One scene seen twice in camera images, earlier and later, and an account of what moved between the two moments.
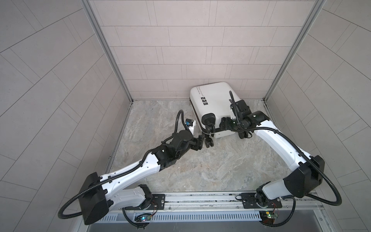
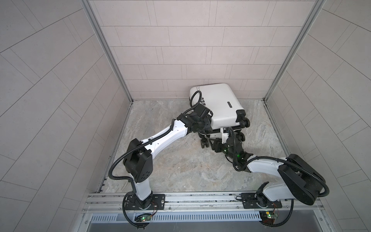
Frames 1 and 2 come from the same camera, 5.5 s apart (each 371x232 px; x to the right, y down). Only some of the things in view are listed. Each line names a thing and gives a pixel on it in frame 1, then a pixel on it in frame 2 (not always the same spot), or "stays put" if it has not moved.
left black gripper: (197, 143) -> (207, 124)
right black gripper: (224, 123) -> (217, 143)
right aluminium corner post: (315, 11) stays put
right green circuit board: (268, 217) stays put
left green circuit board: (142, 217) stays put
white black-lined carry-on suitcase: (210, 102) stays put
